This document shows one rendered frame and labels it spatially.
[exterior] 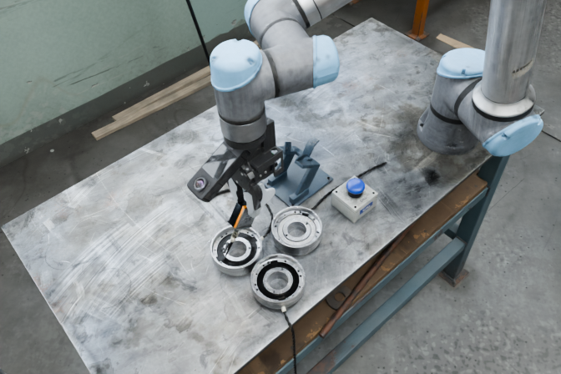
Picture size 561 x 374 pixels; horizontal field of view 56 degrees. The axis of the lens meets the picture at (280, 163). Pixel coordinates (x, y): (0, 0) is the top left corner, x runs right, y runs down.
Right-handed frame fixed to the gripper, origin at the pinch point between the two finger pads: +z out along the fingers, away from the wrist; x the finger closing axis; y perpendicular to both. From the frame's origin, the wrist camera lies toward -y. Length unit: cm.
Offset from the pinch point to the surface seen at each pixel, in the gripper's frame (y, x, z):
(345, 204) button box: 20.2, -7.6, 9.3
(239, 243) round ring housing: -1.8, 1.5, 11.1
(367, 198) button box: 24.5, -10.0, 8.8
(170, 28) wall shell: 72, 154, 65
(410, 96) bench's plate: 62, 7, 14
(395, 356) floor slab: 36, -21, 93
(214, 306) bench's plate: -13.7, -5.4, 13.1
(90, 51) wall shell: 30, 155, 58
